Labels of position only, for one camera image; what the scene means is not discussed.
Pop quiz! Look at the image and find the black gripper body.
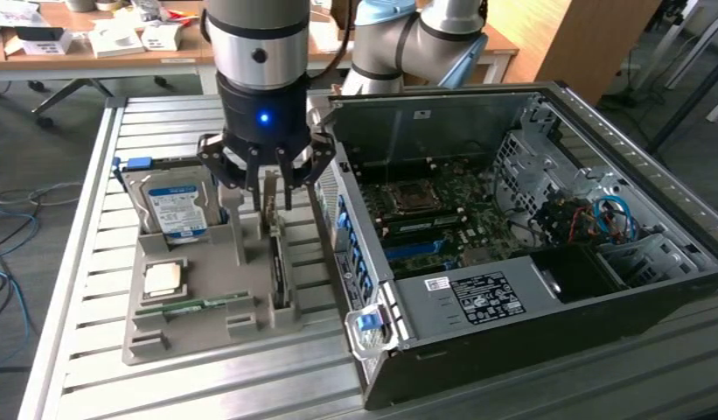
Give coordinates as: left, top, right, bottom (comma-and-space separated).
216, 72, 313, 171

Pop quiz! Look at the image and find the Nvidia graphics card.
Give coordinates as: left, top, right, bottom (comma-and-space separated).
261, 169, 296, 312

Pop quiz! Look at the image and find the hard disk with blue label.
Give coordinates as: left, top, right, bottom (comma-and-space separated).
114, 157, 229, 245

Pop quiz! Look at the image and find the metal CPU socket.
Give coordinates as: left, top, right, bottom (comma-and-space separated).
381, 180, 444, 216

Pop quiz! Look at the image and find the installed green RAM stick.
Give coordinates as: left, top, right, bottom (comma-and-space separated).
385, 213, 466, 234

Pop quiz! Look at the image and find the white cardboard box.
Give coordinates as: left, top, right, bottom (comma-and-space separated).
89, 24, 148, 60
17, 26, 76, 57
141, 22, 186, 53

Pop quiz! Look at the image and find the blue expansion slot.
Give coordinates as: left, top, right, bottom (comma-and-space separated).
385, 239, 453, 260

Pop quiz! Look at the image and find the silver CPU chip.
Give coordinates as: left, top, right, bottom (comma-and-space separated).
144, 263, 182, 296

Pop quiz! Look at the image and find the green Dell motherboard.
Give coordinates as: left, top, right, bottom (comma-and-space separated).
358, 160, 513, 279

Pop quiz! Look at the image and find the wooden office desk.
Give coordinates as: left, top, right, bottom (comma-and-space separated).
0, 0, 521, 85

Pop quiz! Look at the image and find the grey parts rack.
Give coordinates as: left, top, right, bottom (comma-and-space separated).
120, 172, 322, 367

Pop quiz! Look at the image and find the perforated metal disk bay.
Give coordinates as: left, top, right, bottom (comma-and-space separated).
493, 129, 577, 228

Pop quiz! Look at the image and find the blue case release latch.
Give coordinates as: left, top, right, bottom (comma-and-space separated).
357, 305, 390, 337

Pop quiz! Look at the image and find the grey power supply unit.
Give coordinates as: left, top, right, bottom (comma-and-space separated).
392, 256, 565, 339

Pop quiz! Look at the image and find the wooden cabinet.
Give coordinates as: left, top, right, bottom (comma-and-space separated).
498, 0, 668, 106

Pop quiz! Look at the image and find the open black PC case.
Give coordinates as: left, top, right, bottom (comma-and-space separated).
309, 80, 718, 410

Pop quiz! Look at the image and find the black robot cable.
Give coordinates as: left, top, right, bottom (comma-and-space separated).
308, 0, 361, 81

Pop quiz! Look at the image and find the floor cable bundle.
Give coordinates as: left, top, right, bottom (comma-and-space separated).
0, 180, 85, 374

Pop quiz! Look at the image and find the blue data wire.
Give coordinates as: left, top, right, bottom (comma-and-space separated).
592, 195, 641, 245

